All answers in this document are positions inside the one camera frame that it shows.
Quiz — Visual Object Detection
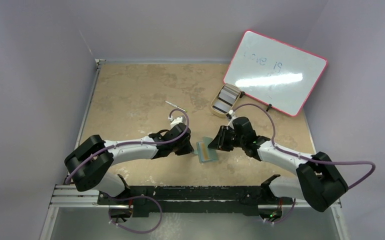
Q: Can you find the green card holder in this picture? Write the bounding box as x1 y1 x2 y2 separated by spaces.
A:
193 136 219 164

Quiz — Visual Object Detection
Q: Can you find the gold credit card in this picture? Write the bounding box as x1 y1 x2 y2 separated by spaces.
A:
199 145 212 163

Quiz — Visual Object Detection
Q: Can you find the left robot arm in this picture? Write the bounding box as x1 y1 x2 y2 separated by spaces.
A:
64 122 194 205

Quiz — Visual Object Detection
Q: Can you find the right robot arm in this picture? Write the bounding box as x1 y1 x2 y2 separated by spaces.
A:
208 116 349 212

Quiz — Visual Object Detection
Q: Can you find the loose striped card in tray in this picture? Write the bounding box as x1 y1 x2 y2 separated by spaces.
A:
212 102 231 114

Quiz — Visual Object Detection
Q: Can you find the stack of cards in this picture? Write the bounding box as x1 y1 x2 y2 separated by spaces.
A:
218 84 241 105

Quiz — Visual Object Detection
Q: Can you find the beige oval tray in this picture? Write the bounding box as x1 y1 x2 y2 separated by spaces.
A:
210 83 243 118

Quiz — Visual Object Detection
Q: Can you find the green tipped marker pen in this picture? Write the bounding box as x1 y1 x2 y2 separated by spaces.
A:
164 100 188 113

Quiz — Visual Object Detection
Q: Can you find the black whiteboard stand foot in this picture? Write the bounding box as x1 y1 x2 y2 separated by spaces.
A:
239 91 245 99

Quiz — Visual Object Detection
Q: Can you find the pink framed whiteboard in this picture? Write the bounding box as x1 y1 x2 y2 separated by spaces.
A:
223 30 329 117

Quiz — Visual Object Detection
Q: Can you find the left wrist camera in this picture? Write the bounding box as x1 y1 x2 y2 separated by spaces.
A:
169 116 186 128

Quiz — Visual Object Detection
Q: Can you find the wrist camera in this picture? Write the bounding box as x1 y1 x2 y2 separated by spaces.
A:
226 109 237 129
169 116 186 128

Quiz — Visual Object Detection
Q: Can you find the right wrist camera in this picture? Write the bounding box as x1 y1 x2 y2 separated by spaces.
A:
226 109 237 129

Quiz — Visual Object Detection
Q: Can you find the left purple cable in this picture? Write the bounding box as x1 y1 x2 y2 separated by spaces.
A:
63 109 190 186

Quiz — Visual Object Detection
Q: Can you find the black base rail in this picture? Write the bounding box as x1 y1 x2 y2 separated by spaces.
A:
97 180 293 219

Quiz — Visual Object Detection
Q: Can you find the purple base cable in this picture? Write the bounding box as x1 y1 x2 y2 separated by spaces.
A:
107 194 165 235

